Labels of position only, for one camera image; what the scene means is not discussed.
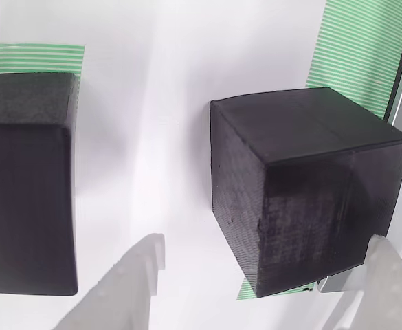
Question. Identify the black cube with seam lines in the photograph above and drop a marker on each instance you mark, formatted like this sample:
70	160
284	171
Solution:
307	189

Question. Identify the black cube with scuffed face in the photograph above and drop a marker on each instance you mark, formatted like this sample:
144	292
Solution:
25	189

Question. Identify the green striped tape strip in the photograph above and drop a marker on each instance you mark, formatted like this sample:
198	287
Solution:
358	44

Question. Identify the green striped tape square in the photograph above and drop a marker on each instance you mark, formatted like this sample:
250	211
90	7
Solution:
32	58

